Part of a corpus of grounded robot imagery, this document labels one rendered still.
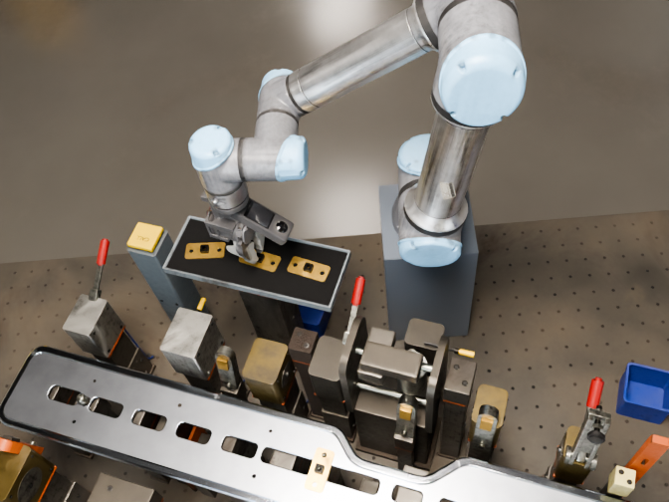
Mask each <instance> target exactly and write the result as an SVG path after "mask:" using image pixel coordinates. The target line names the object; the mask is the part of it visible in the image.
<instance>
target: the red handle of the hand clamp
mask: <svg viewBox="0 0 669 502"><path fill-rule="evenodd" d="M603 385H604V381H603V380H602V378H601V377H598V376H596V377H595V378H593V379H592V380H591V384H590V388H589V393H588V397H587V402H586V406H587V409H586V413H585V416H586V415H587V413H588V410H589V409H590V408H591V409H595V408H596V406H597V405H599V403H600V399H601V394H602V390H603ZM584 419H585V417H584ZM586 453H587V452H584V451H579V452H578V454H577V456H576V458H575V459H576V461H578V462H581V463H583V462H584V461H586V459H587V456H586Z"/></svg>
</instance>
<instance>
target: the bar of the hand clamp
mask: <svg viewBox="0 0 669 502"><path fill-rule="evenodd" d="M610 421H611V413H607V412H604V410H602V406H601V405H597V406H596V408H595V409H591V408H590V409H589V410H588V413H587V415H586V417H585V420H584V422H583V424H582V426H581V429H580V431H579V433H578V436H577V438H576V440H575V442H574V445H573V447H572V449H571V456H570V460H569V463H568V464H569V465H573V463H574V461H575V458H576V456H577V454H578V452H579V451H584V452H587V454H586V456H587V459H586V461H585V464H584V469H588V468H589V466H590V464H591V462H592V460H593V458H594V456H595V454H596V452H597V450H598V448H599V446H600V444H601V443H603V442H604V441H605V434H606V432H607V430H608V428H609V426H610Z"/></svg>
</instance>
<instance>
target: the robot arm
mask: <svg viewBox="0 0 669 502"><path fill-rule="evenodd" d="M432 50H434V51H436V52H439V58H438V66H437V70H436V74H435V78H434V82H433V87H432V91H431V102H432V105H433V107H434V109H435V111H436V116H435V119H434V123H433V127H432V131H431V134H420V135H417V136H414V137H412V138H411V139H410V140H408V141H406V142H405V143H404V144H403V145H402V146H401V148H400V150H399V152H398V157H397V164H398V196H397V198H396V199H395V201H394V204H393V207H392V224H393V227H394V229H395V231H396V233H397V234H398V235H399V241H398V243H397V244H398V246H399V254H400V256H401V258H402V259H403V260H405V261H406V262H409V263H410V264H412V265H416V266H421V267H439V266H444V265H448V264H451V263H453V262H455V261H456V260H457V259H458V258H459V257H460V255H461V248H462V243H461V231H462V228H463V225H464V222H465V219H466V217H467V214H468V203H467V200H466V198H465V195H466V192H467V189H468V186H469V183H470V181H471V178H472V175H473V172H474V169H475V167H476V164H477V161H478V158H479V155H480V153H481V150H482V147H483V144H484V142H485V139H486V136H487V133H488V130H489V128H490V126H493V125H494V124H496V123H498V122H500V121H501V120H502V118H503V116H506V117H508V116H509V115H510V114H511V113H512V112H513V111H514V110H515V109H516V108H517V107H518V105H519V104H520V102H521V100H522V98H523V96H524V93H525V88H526V78H527V69H526V63H525V59H524V57H523V51H522V43H521V36H520V29H519V21H518V11H517V7H516V4H515V1H514V0H413V4H412V6H410V7H409V8H407V9H405V10H403V11H401V12H400V13H398V14H396V15H394V16H392V17H391V18H389V19H387V20H385V21H383V22H382V23H380V24H378V25H376V26H375V27H373V28H371V29H369V30H367V31H366V32H364V33H362V34H360V35H358V36H357V37H355V38H353V39H351V40H349V41H348V42H346V43H344V44H342V45H340V46H339V47H337V48H335V49H333V50H332V51H330V52H328V53H326V54H324V55H323V56H321V57H319V58H317V59H315V60H314V61H312V62H310V63H308V64H306V65H305V66H303V67H301V68H299V69H297V70H296V71H294V72H292V71H290V70H287V69H281V70H273V71H271V72H269V73H268V74H267V75H266V76H265V77H264V79H263V81H262V86H261V89H260V91H259V104H258V112H257V119H256V127H255V134H254V137H236V138H233V136H232V135H231V134H230V132H229V131H228V130H227V129H226V128H225V127H221V126H219V125H208V126H205V127H202V128H201V129H199V130H198V131H197V132H195V133H194V135H193V136H192V137H191V139H190V141H189V144H188V145H189V152H190V155H191V158H192V164H193V166H194V168H195V169H196V171H197V173H198V176H199V178H200V181H201V183H202V186H203V188H204V191H203V193H202V194H201V196H200V197H201V199H202V201H205V202H209V204H210V207H209V210H207V211H209V212H208V213H207V211H206V214H207V217H206V219H205V221H204V223H205V226H206V228H207V230H208V232H209V235H210V237H213V238H216V239H220V240H223V241H226V242H229V241H230V240H233V244H234V245H229V246H226V248H227V250H228V251H229V252H230V253H233V254H235V255H237V256H239V257H242V258H244V260H245V261H247V262H248V263H251V264H255V263H256V262H257V261H258V260H259V257H257V253H262V252H263V250H264V241H265V237H267V238H269V239H271V240H272V241H274V242H276V243H278V244H280V245H283V244H285V243H286V242H287V240H288V238H289V236H290V233H291V231H292V229H293V227H294V223H293V222H292V221H290V220H288V219H287V218H285V217H283V216H281V215H280V214H278V213H276V212H274V211H273V210H271V209H269V208H268V207H266V206H264V205H262V204H261V203H259V202H257V201H255V200H254V199H252V198H250V197H249V193H248V185H247V182H246V181H280V182H283V181H286V180H297V179H303V178H304V177H305V176H306V175H307V173H308V167H309V153H308V145H307V141H306V139H305V138H304V137H303V136H298V130H299V120H300V117H302V116H304V115H306V114H308V113H310V112H312V111H314V110H316V109H318V108H320V107H322V106H324V105H326V104H328V103H330V102H332V101H334V100H336V99H338V98H340V97H342V96H343V95H345V94H347V93H349V92H351V91H353V90H355V89H357V88H359V87H361V86H363V85H365V84H367V83H369V82H371V81H373V80H375V79H377V78H379V77H381V76H383V75H385V74H387V73H389V72H391V71H393V70H395V69H397V68H399V67H401V66H403V65H405V64H407V63H408V62H410V61H412V60H414V59H416V58H418V57H420V56H422V55H424V54H426V53H428V52H430V51H432ZM210 215H211V216H210ZM209 228H210V229H209ZM210 230H211V231H210ZM211 232H212V233H211ZM251 240H253V241H254V242H253V241H251ZM254 244H255V248H256V249H254ZM255 250H256V252H255Z"/></svg>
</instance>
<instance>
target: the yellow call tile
mask: <svg viewBox="0 0 669 502"><path fill-rule="evenodd" d="M162 232H163V228H162V227H159V226H154V225H150V224H145V223H141V222H138V223H137V225H136V227H135V229H134V230H133V232H132V234H131V236H130V238H129V240H128V242H127V246H128V247H132V248H136V249H141V250H145V251H149V252H153V250H154V248H155V246H156V244H157V242H158V240H159V238H160V236H161V234H162Z"/></svg>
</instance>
